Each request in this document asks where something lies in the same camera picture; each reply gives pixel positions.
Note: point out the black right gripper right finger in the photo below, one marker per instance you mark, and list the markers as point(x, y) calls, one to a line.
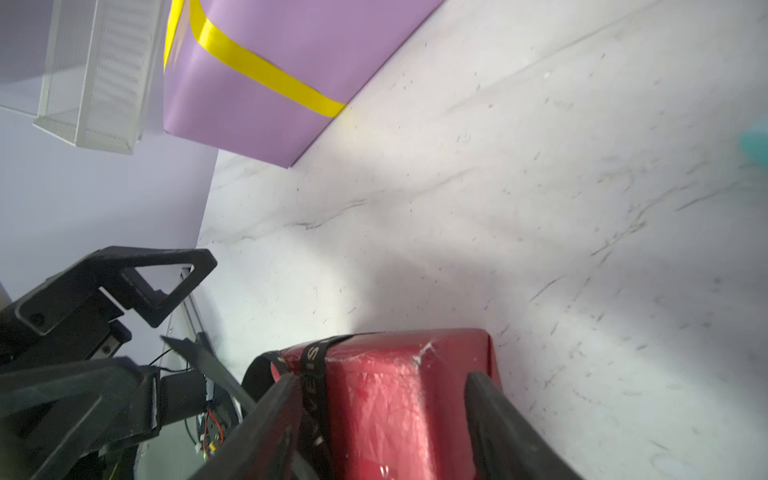
point(504, 444)

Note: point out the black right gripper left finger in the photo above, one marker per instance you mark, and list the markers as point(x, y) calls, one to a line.
point(263, 446)

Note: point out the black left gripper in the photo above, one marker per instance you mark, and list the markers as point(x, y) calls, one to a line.
point(56, 407)

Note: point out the black lettered ribbon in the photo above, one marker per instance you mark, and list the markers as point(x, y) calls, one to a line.
point(312, 459)

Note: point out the red gift box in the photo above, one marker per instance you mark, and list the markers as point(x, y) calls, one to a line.
point(396, 404)

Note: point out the yellow satin ribbon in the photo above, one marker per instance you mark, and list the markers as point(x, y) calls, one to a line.
point(216, 43)

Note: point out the large purple gift box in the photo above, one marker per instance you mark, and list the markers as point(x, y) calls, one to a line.
point(334, 47)

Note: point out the white mesh two-tier shelf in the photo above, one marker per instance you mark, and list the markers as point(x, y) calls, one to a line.
point(97, 73)

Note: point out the teal cloth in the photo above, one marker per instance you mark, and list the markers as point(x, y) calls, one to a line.
point(753, 143)

